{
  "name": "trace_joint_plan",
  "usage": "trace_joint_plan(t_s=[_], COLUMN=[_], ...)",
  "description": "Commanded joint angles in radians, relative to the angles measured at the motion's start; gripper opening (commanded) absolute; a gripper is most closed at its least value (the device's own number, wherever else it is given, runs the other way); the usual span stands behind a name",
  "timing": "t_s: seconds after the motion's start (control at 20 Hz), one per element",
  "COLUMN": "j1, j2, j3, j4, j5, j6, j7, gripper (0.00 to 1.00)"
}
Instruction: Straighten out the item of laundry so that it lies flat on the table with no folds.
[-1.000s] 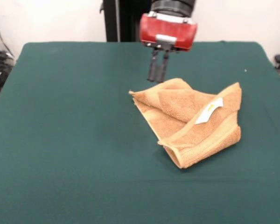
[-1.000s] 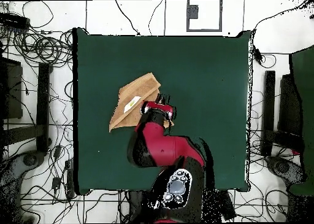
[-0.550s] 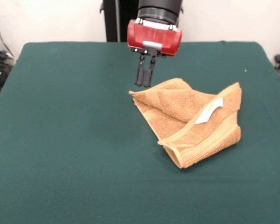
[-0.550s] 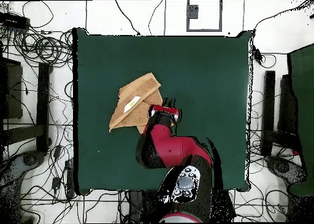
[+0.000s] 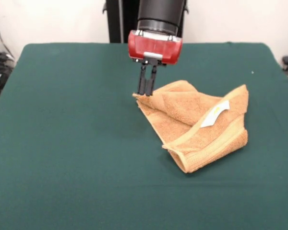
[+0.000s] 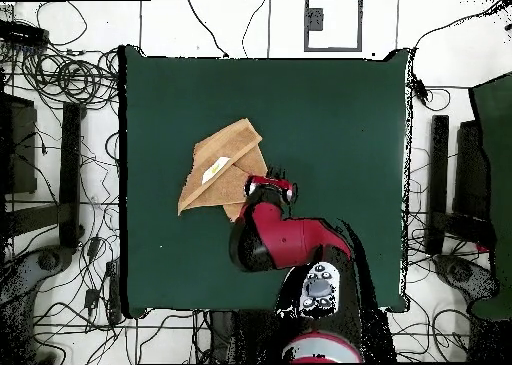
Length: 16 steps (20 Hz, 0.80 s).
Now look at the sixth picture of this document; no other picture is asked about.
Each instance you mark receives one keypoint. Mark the black power adapter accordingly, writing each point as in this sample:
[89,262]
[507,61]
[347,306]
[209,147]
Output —
[91,299]
[94,247]

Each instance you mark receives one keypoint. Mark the dark grey stand base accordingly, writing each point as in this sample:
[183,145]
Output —
[48,260]
[460,271]

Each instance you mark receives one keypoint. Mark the black stand foot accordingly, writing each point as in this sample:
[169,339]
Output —
[438,181]
[71,173]

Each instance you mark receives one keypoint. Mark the grey floor hatch frame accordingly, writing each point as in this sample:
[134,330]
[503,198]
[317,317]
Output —
[314,19]

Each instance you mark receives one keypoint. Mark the green cloth covered table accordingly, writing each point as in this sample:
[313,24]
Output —
[500,181]

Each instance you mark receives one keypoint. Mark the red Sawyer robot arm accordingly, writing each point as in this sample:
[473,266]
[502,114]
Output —
[288,237]

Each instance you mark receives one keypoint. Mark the tan terry towel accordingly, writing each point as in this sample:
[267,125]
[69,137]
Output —
[224,169]

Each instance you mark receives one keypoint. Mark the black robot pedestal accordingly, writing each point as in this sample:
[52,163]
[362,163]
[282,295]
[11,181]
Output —
[240,337]

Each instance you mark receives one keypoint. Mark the black box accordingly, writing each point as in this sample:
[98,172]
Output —
[472,169]
[20,149]

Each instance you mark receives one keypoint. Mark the black power strip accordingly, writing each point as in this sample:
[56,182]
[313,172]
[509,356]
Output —
[24,34]

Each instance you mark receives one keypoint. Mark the dark green table cloth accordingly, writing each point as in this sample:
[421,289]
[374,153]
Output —
[320,121]

